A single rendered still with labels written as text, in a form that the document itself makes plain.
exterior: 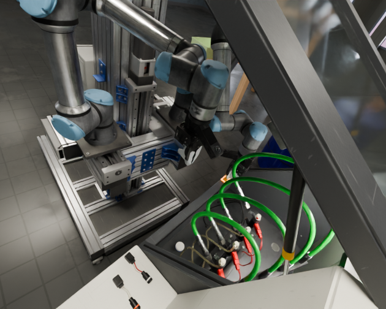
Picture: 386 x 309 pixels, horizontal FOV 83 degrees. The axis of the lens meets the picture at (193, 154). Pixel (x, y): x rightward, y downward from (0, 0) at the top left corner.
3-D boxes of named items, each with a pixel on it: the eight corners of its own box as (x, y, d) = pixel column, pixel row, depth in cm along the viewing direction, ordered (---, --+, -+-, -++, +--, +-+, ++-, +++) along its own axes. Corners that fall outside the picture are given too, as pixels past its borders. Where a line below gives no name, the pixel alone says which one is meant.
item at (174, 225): (222, 187, 135) (231, 170, 124) (227, 192, 133) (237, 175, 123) (141, 255, 95) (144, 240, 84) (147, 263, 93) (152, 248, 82)
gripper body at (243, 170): (239, 178, 105) (250, 162, 97) (226, 167, 108) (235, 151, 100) (247, 171, 110) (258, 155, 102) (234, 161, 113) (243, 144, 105)
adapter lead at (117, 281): (111, 280, 69) (111, 278, 68) (117, 275, 71) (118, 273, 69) (135, 314, 65) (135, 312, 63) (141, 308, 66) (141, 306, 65)
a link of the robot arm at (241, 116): (228, 108, 99) (239, 123, 92) (247, 108, 103) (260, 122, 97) (222, 122, 104) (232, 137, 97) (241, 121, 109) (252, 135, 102)
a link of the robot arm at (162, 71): (166, 70, 68) (199, 83, 67) (150, 82, 60) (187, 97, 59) (171, 43, 63) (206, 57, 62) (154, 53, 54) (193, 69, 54)
